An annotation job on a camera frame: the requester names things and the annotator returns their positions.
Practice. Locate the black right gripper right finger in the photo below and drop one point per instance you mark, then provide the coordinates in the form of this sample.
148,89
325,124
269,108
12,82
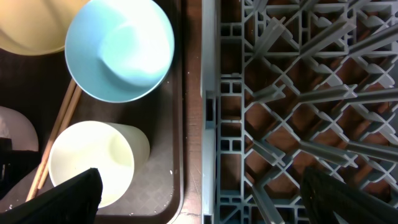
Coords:
326,198

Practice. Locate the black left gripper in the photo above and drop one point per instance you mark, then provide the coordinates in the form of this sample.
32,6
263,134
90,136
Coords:
15,165

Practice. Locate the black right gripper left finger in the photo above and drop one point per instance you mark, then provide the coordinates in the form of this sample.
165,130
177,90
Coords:
74,201

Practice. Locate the pink bowl with food scraps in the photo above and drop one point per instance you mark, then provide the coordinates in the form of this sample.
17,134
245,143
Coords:
15,126

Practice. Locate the grey dishwasher rack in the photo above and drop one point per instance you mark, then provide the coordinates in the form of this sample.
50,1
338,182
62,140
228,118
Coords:
293,84

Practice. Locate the wooden chopstick right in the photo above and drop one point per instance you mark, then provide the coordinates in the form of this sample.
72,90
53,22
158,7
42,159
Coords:
65,122

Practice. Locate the wooden chopstick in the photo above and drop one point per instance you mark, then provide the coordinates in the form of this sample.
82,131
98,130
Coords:
65,122
41,168

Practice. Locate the pale green plastic cup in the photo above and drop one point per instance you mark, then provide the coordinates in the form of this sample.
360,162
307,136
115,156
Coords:
118,151

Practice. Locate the wooden chopstick left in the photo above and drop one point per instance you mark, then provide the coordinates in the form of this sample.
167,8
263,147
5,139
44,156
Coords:
41,168

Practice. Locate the yellow plastic plate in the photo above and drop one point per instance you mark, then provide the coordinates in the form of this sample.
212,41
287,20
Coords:
36,27

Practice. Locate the light blue plastic bowl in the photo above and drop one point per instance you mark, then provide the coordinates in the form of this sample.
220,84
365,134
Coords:
119,51

